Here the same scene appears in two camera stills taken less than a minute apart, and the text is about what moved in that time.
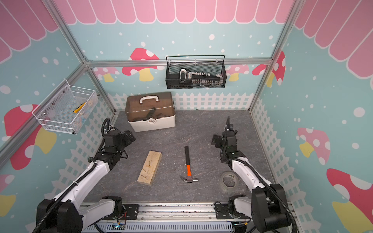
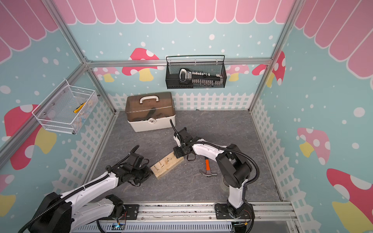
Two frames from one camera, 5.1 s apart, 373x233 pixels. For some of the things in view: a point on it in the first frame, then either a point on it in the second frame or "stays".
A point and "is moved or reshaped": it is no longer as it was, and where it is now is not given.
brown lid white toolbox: [149, 111] stays
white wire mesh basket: [65, 110] stays
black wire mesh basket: [195, 72] stays
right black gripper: [219, 139] to [176, 150]
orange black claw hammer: [189, 178] to [208, 173]
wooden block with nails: [147, 173] is moved or reshaped
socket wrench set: [187, 76] stays
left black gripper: [125, 138] to [147, 174]
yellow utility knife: [77, 109] stays
